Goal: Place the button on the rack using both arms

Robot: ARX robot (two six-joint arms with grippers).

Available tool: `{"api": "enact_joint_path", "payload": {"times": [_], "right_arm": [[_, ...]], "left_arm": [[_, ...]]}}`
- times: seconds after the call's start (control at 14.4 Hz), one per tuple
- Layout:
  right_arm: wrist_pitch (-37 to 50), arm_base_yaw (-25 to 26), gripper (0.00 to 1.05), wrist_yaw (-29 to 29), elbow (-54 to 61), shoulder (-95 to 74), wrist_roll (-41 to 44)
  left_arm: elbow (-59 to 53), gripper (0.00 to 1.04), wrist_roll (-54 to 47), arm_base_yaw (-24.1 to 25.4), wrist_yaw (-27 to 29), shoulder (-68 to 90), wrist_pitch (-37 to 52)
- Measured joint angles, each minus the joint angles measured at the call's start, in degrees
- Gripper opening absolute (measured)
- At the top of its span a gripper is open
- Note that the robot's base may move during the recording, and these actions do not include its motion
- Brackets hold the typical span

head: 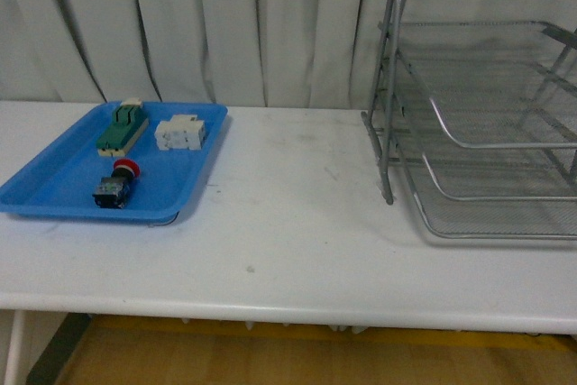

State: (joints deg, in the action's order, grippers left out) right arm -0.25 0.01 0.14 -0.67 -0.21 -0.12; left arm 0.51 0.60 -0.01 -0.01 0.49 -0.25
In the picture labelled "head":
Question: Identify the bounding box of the red emergency stop button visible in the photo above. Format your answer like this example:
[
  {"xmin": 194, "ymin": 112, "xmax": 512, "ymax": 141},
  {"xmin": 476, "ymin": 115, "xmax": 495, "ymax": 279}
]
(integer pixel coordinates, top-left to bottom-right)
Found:
[{"xmin": 92, "ymin": 158, "xmax": 141, "ymax": 209}]

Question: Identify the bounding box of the silver mesh three-tier rack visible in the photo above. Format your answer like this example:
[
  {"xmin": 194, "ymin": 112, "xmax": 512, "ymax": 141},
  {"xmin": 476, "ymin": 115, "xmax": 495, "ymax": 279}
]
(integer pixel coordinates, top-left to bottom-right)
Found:
[{"xmin": 362, "ymin": 0, "xmax": 576, "ymax": 241}]

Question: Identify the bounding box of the white terminal block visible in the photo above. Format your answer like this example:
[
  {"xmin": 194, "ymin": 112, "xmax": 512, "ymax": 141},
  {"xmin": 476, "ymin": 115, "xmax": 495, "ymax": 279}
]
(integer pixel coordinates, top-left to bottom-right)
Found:
[{"xmin": 154, "ymin": 115, "xmax": 206, "ymax": 151}]

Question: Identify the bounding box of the white curtain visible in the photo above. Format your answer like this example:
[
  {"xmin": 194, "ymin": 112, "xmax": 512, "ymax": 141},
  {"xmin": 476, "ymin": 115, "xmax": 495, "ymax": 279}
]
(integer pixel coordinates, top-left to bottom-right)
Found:
[{"xmin": 1, "ymin": 0, "xmax": 385, "ymax": 108}]

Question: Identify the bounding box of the blue plastic tray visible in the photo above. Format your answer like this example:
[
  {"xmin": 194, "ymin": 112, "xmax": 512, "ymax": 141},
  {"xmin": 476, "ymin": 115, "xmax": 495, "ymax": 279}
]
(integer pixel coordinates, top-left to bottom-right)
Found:
[{"xmin": 1, "ymin": 102, "xmax": 227, "ymax": 224}]

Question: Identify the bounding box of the white table leg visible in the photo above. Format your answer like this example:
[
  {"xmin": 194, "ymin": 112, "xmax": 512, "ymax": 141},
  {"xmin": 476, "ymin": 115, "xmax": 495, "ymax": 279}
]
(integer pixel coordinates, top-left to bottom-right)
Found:
[{"xmin": 4, "ymin": 310, "xmax": 26, "ymax": 385}]

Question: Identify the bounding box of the green knife switch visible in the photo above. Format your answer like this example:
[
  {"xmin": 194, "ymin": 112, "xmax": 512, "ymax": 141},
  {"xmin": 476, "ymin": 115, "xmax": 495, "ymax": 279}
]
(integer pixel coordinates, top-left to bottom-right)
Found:
[{"xmin": 96, "ymin": 98, "xmax": 149, "ymax": 157}]

